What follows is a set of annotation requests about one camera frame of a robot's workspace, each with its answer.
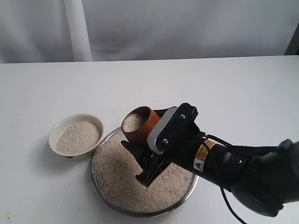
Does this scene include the rice heap in tray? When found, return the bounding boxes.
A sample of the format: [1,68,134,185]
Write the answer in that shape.
[93,130,195,208]

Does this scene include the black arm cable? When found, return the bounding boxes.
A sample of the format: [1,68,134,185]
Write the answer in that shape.
[198,133,255,224]

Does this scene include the round steel rice tray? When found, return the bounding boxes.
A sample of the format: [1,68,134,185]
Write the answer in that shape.
[91,127,200,212]

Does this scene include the brown wooden cup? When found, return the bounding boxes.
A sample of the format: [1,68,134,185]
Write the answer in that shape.
[121,106,160,144]

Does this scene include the white vertical pole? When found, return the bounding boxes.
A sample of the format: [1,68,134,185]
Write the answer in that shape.
[64,0,93,62]

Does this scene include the white backdrop curtain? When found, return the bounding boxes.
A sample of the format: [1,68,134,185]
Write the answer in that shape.
[0,0,299,63]

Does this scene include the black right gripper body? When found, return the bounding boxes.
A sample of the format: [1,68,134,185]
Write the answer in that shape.
[136,103,204,187]

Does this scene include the cream ceramic bowl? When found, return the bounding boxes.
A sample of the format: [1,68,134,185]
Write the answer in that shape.
[48,114,104,160]

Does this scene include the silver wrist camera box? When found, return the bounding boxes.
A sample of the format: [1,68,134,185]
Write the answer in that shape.
[147,107,178,155]

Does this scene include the white rice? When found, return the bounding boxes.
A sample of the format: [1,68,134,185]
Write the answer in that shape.
[56,121,101,154]

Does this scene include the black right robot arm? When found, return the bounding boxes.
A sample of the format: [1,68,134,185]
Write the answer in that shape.
[122,103,299,217]

